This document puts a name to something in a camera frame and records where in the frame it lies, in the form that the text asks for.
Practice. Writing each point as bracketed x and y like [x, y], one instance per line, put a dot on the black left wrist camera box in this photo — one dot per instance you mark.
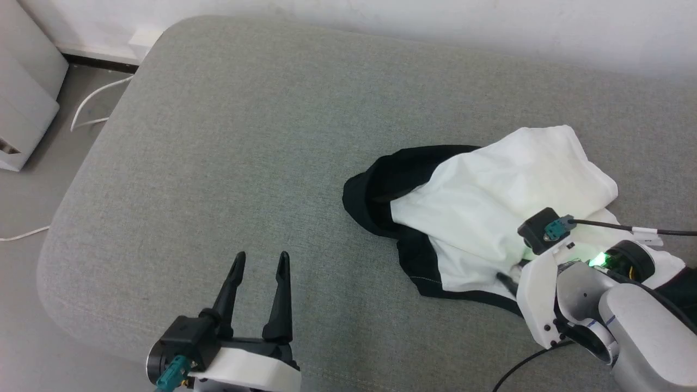
[188, 337]

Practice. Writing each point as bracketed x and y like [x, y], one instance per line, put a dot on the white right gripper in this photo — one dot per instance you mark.
[536, 299]

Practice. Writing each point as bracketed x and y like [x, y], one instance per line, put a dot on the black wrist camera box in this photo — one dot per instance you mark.
[539, 231]
[188, 337]

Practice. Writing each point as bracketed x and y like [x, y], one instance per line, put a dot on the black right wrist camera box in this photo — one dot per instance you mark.
[539, 231]

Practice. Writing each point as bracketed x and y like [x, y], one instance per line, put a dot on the white box appliance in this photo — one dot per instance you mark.
[22, 81]

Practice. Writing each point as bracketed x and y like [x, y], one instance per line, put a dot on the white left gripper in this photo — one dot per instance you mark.
[250, 370]

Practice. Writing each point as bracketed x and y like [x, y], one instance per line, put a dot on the black and white garment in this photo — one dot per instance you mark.
[490, 185]

